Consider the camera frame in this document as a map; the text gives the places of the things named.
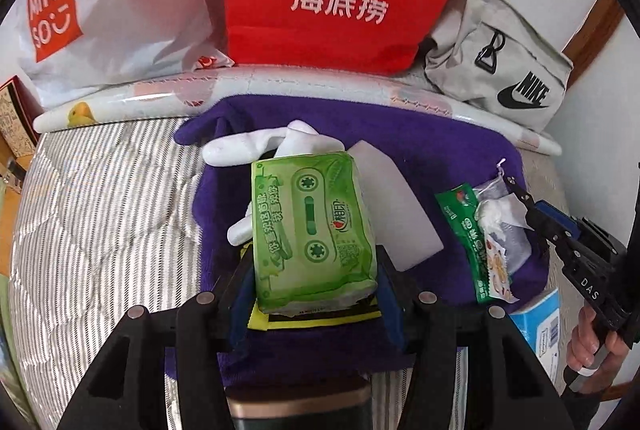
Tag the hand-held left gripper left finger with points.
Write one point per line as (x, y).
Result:
(239, 315)

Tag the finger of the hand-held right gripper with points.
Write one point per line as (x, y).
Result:
(545, 235)
(547, 214)

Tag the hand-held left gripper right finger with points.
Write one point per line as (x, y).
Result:
(392, 315)

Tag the white tissue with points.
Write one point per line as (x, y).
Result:
(495, 212)

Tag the yellow black cloth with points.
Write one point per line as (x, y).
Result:
(310, 321)

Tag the green wipes packet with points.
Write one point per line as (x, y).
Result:
(457, 220)

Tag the translucent plastic pouch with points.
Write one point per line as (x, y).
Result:
(400, 210)

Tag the green tissue pack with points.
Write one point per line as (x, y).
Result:
(310, 235)

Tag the white plush toy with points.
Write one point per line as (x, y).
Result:
(230, 150)

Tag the person's right hand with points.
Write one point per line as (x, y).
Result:
(585, 340)

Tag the blue tissue pack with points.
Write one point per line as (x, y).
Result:
(542, 325)

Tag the dark green gold box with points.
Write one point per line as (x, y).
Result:
(300, 410)

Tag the purple towel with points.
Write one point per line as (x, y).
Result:
(440, 145)

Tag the grey striped mattress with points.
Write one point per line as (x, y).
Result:
(100, 210)

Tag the grey waist bag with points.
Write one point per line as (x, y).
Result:
(465, 40)

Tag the white printed paper roll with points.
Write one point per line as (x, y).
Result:
(150, 95)

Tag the patterned brown box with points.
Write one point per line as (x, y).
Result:
(15, 120)

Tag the white plastic shopping bag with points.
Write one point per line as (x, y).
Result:
(125, 10)

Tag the brown wooden door frame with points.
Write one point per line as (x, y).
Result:
(600, 30)

